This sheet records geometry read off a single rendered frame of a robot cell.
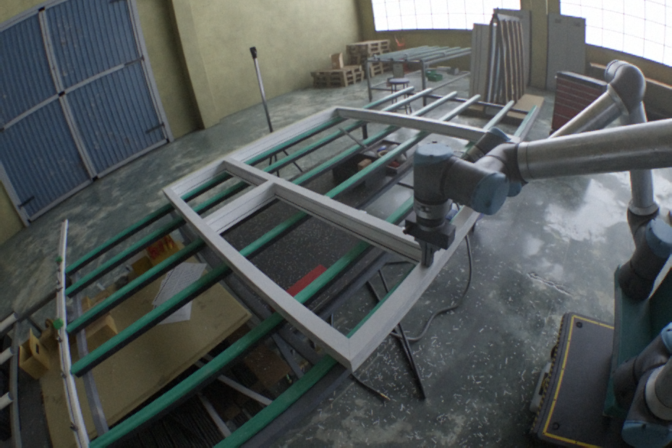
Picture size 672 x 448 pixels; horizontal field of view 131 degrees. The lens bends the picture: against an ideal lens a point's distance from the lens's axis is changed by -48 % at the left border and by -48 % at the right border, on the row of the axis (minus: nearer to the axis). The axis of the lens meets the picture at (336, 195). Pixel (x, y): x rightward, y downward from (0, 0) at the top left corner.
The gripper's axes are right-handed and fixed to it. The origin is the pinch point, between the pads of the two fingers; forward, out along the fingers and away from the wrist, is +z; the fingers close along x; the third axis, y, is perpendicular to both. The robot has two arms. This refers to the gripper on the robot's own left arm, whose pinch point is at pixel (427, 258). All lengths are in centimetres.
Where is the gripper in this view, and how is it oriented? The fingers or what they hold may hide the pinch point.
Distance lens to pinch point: 86.2
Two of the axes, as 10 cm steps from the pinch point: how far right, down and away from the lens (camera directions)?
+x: 7.2, 2.8, -6.4
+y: -6.8, 4.7, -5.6
